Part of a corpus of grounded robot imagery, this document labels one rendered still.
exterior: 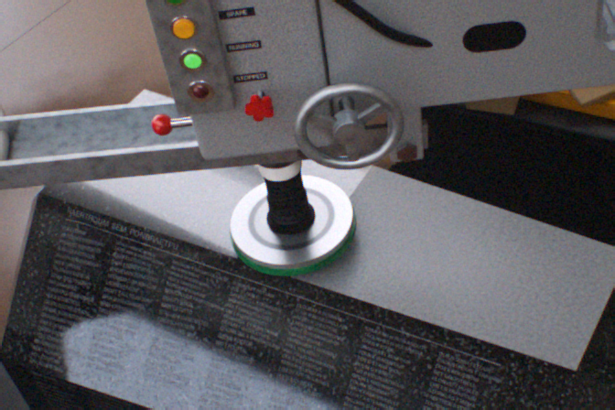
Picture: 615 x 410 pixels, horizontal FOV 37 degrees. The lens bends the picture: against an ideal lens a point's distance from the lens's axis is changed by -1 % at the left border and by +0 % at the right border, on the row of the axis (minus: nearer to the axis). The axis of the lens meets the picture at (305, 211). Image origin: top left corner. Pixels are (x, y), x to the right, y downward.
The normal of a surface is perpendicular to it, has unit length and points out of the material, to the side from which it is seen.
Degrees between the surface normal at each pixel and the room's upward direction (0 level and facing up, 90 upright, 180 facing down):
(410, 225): 0
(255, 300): 45
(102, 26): 0
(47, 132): 90
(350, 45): 90
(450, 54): 90
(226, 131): 90
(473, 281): 0
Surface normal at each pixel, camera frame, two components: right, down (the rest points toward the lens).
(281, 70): 0.03, 0.71
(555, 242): -0.13, -0.69
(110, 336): -0.42, -0.02
